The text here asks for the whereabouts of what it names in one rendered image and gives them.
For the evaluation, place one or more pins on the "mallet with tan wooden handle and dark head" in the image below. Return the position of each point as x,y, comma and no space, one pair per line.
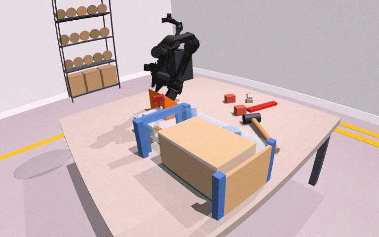
255,118

